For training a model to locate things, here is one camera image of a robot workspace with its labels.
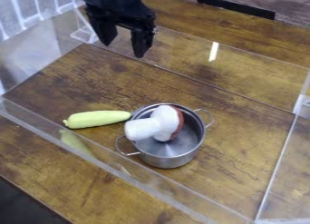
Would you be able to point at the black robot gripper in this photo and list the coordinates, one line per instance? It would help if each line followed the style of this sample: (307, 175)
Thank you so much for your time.
(130, 13)

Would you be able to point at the white and brown toy mushroom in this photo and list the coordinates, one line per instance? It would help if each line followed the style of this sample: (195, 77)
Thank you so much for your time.
(162, 125)

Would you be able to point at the silver metal pot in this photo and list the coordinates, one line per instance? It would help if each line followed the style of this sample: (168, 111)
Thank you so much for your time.
(174, 153)

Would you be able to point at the white mesh curtain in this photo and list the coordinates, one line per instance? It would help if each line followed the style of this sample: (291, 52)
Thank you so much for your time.
(20, 14)

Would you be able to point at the black bar in background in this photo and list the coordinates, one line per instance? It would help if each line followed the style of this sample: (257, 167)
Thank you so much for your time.
(245, 9)

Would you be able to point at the yellow-green toy corn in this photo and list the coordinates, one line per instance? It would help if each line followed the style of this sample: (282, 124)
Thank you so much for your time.
(95, 118)

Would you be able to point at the clear acrylic enclosure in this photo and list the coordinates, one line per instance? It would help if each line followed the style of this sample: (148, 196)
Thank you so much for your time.
(235, 68)

